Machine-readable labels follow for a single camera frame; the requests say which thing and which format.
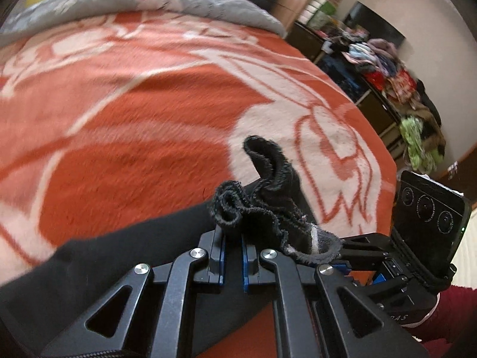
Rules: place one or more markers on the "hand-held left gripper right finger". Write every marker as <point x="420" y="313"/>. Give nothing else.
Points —
<point x="245" y="265"/>

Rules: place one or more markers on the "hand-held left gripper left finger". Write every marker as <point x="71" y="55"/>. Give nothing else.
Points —
<point x="222" y="261"/>

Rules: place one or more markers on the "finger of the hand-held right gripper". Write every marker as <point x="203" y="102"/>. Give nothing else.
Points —
<point x="378" y="279"/>
<point x="367" y="248"/>

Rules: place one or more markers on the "black pants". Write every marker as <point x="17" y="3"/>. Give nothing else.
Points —
<point x="111" y="268"/>

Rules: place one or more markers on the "person's right forearm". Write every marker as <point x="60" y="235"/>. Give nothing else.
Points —
<point x="454" y="320"/>

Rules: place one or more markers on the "green patterned cloth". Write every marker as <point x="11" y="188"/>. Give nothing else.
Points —
<point x="415" y="143"/>

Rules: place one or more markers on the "pile of colourful clothes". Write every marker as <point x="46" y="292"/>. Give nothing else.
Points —
<point x="387" y="71"/>

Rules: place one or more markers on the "orange and white printed blanket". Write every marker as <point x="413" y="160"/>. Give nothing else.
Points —
<point x="149" y="119"/>

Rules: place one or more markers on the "dark low cabinet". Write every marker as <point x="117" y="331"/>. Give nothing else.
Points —
<point x="346" y="78"/>

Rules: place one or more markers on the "black television screen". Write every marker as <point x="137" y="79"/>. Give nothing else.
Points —
<point x="374" y="22"/>

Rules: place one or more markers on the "stack of green boxes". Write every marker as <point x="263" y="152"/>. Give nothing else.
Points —
<point x="316" y="9"/>

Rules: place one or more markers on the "grey blanket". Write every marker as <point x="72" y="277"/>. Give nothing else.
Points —
<point x="208" y="3"/>

